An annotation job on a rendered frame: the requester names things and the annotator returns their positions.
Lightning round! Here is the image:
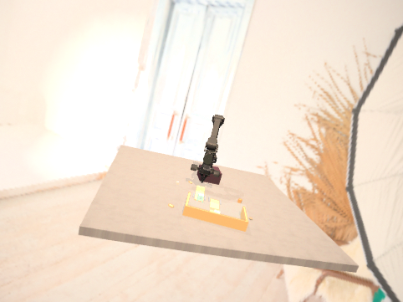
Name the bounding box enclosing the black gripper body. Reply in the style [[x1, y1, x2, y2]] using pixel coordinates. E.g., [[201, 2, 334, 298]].
[[191, 164, 220, 177]]

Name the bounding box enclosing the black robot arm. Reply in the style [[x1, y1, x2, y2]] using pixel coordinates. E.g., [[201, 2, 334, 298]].
[[201, 114, 225, 175]]

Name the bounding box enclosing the white strip with cyan polka dots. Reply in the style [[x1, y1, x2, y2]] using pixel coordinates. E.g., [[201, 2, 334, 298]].
[[196, 186, 205, 194]]

